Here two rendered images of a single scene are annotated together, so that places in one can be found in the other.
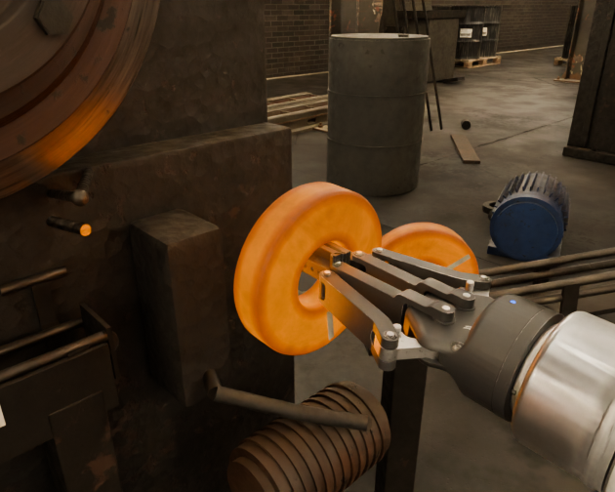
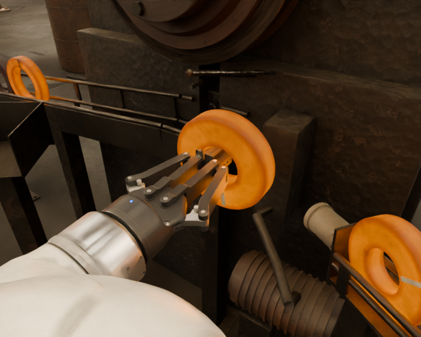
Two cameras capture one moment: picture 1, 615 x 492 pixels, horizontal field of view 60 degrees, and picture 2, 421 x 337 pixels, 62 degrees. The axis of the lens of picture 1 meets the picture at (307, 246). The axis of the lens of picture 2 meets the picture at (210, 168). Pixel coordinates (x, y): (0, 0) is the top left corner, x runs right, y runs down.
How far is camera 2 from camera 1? 0.53 m
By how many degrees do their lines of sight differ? 67
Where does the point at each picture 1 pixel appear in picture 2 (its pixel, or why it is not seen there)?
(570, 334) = (90, 215)
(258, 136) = (401, 96)
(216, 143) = (360, 87)
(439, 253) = (399, 259)
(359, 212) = (240, 144)
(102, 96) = (248, 32)
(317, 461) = (260, 290)
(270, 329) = not seen: hidden behind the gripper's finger
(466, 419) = not seen: outside the picture
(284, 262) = (189, 138)
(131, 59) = (267, 15)
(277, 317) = not seen: hidden behind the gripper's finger
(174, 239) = (269, 124)
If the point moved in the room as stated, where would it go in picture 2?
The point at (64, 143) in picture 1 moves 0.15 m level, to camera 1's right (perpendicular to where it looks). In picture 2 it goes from (228, 50) to (252, 75)
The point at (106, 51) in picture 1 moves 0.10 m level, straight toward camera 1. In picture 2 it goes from (246, 9) to (194, 15)
